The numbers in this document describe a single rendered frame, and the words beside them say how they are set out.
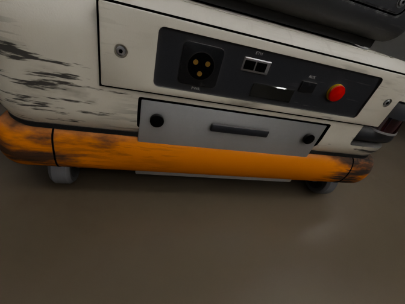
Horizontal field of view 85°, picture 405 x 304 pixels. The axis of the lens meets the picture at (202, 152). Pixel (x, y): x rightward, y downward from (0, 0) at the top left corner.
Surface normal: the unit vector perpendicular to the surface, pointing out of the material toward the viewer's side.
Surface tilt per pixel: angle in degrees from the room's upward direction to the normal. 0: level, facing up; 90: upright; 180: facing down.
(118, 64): 90
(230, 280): 0
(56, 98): 90
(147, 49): 90
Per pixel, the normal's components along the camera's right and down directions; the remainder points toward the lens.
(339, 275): 0.23, -0.78
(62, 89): 0.16, 0.62
